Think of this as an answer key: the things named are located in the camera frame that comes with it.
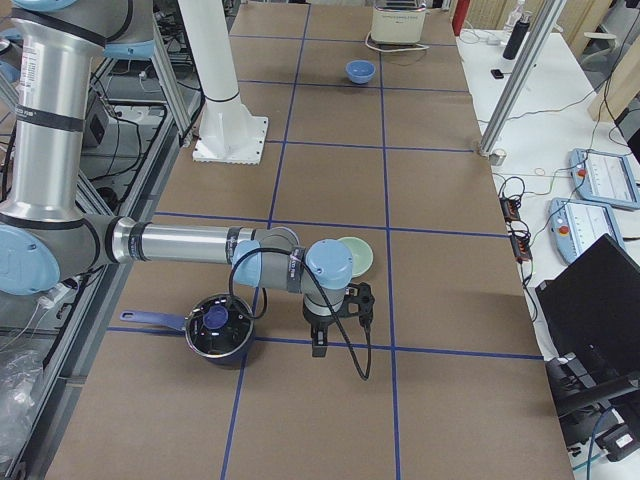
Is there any white pedestal column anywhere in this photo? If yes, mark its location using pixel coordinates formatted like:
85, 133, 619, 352
179, 0, 268, 165

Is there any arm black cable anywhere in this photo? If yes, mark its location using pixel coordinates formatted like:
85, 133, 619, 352
227, 248, 372, 382

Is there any black laptop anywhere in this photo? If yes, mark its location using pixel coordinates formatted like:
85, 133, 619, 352
535, 234, 639, 375

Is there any upper blue teach pendant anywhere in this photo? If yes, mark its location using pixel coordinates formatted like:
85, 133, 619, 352
569, 148, 639, 210

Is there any green bowl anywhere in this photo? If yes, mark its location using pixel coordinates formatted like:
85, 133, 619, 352
338, 236, 374, 278

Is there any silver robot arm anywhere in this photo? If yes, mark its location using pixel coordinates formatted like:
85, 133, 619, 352
1, 1, 353, 357

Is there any lower blue teach pendant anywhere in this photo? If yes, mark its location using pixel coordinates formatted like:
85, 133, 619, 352
549, 198, 625, 264

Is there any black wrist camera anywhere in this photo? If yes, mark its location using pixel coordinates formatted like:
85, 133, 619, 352
341, 282, 375, 330

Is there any black water bottle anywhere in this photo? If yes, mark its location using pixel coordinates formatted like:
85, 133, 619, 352
503, 11, 532, 60

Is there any aluminium frame post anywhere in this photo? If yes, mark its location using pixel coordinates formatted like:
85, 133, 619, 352
478, 0, 566, 166

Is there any blue teach pendant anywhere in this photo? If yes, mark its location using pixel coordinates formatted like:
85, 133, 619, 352
549, 198, 625, 264
569, 148, 639, 210

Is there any blue bowl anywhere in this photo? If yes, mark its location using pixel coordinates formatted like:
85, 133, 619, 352
345, 60, 376, 85

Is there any dark blue saucepan with lid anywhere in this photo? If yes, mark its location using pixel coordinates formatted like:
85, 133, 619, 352
120, 294, 255, 366

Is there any orange black adapter box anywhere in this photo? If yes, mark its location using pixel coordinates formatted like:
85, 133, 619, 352
499, 198, 521, 223

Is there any cream toaster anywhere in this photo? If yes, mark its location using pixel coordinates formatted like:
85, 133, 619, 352
370, 0, 427, 45

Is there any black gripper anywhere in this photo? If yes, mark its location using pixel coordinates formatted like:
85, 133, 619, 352
303, 297, 337, 358

